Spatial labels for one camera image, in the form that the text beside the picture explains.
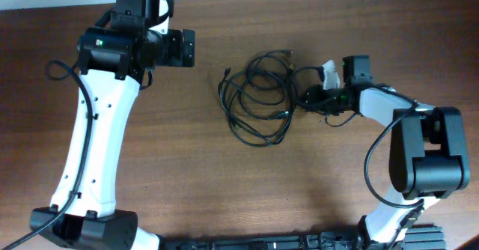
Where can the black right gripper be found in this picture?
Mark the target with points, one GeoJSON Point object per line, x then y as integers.
{"type": "Point", "coordinates": [315, 99]}

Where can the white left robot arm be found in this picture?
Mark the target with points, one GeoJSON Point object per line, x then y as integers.
{"type": "Point", "coordinates": [116, 58]}

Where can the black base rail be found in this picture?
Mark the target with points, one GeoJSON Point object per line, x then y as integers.
{"type": "Point", "coordinates": [299, 240]}

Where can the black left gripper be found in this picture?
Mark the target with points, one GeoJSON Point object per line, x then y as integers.
{"type": "Point", "coordinates": [176, 58]}

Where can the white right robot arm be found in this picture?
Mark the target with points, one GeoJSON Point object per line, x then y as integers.
{"type": "Point", "coordinates": [428, 158]}

